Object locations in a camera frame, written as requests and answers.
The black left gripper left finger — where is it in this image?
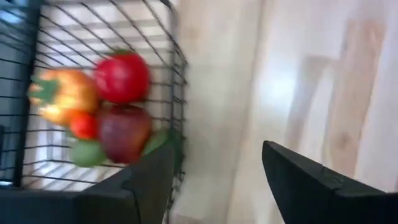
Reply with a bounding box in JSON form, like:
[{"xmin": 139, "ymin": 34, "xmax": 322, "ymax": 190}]
[{"xmin": 0, "ymin": 146, "xmax": 175, "ymax": 224}]

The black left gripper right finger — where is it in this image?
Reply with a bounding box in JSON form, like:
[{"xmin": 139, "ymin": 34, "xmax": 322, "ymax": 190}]
[{"xmin": 261, "ymin": 140, "xmax": 398, "ymax": 224}]

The small green lime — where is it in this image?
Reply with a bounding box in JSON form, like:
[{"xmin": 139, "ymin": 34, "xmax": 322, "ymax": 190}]
[{"xmin": 68, "ymin": 139, "xmax": 107, "ymax": 168}]

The dark red apple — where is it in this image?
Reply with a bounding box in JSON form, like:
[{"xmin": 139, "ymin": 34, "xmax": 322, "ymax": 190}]
[{"xmin": 98, "ymin": 105, "xmax": 153, "ymax": 165}]

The small red-orange tomato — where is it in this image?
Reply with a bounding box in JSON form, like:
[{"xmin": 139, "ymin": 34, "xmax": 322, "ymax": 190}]
[{"xmin": 68, "ymin": 110, "xmax": 100, "ymax": 141}]

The orange bell pepper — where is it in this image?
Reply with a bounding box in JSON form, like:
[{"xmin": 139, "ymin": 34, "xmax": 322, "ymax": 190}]
[{"xmin": 27, "ymin": 68, "xmax": 99, "ymax": 127}]

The black wire basket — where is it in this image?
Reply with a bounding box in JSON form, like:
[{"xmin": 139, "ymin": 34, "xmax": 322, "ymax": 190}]
[{"xmin": 0, "ymin": 0, "xmax": 189, "ymax": 224}]

